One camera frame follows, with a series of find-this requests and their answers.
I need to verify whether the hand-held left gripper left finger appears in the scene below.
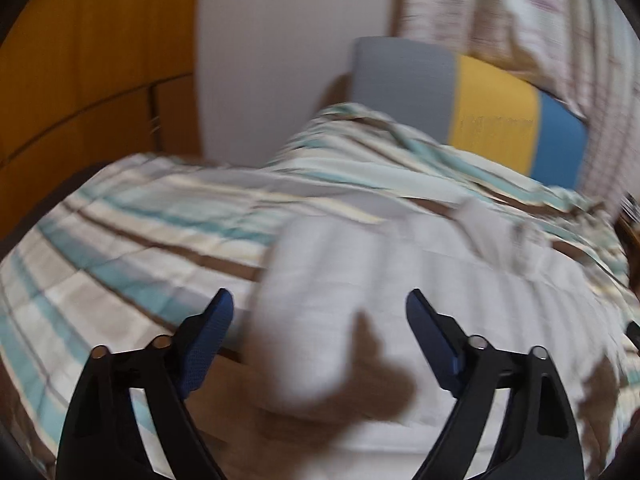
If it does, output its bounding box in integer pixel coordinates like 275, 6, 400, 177
55, 288, 235, 480

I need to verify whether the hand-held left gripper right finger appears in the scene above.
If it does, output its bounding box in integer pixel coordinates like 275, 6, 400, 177
406, 289, 585, 480

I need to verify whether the light grey quilted jacket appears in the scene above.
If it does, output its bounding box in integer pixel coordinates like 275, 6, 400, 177
240, 195, 626, 480

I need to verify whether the striped bed cover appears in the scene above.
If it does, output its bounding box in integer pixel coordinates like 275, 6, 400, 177
0, 102, 640, 480

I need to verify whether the dark printed box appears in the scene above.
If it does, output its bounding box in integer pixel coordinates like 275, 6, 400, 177
615, 192, 640, 243

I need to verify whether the grey yellow blue headboard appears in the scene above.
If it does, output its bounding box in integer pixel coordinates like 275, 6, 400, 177
347, 36, 588, 191

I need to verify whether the wooden wardrobe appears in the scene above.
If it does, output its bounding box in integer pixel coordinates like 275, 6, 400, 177
0, 0, 203, 241

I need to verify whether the white patterned curtain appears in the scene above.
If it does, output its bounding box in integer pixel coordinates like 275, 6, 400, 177
395, 0, 640, 216

